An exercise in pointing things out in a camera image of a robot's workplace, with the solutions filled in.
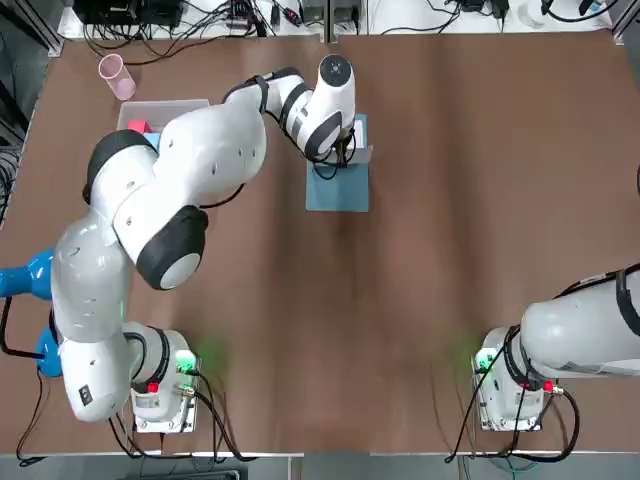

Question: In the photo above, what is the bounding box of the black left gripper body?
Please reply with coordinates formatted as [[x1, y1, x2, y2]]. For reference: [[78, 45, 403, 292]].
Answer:
[[333, 130, 355, 168]]

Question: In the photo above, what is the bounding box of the white A4 paper sheet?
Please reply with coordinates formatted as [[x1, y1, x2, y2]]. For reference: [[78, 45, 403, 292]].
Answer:
[[348, 121, 375, 166]]

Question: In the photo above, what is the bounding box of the blue A4 clipboard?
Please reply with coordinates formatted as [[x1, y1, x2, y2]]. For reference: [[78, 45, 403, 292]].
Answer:
[[305, 112, 374, 214]]

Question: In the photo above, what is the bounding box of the power strip with plugs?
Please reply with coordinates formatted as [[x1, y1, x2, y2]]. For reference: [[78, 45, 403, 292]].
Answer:
[[227, 0, 268, 37]]

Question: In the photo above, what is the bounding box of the white plastic bin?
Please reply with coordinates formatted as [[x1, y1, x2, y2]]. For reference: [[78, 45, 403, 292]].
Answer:
[[118, 98, 211, 137]]

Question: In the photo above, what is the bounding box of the white round dish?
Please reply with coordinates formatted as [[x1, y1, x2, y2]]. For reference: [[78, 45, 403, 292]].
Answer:
[[517, 0, 552, 30]]

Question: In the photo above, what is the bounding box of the pink translucent cup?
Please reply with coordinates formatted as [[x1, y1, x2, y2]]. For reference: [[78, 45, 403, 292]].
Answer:
[[98, 53, 137, 101]]

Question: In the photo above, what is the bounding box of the black electronics box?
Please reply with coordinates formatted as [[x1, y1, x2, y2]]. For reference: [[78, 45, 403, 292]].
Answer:
[[74, 0, 184, 28]]

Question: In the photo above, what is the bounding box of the blue plastic piece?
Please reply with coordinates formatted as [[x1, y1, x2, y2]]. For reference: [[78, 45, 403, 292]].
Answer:
[[0, 248, 56, 302], [34, 324, 65, 378]]

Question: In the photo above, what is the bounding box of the aluminium post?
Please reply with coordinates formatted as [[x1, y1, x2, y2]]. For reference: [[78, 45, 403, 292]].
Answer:
[[323, 0, 340, 46]]

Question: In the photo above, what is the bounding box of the slanted aluminium rail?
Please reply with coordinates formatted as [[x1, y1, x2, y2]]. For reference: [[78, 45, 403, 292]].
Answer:
[[609, 0, 640, 47]]

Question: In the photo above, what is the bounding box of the thin black cable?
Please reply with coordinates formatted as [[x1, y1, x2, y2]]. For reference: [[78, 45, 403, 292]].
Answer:
[[16, 372, 52, 467]]

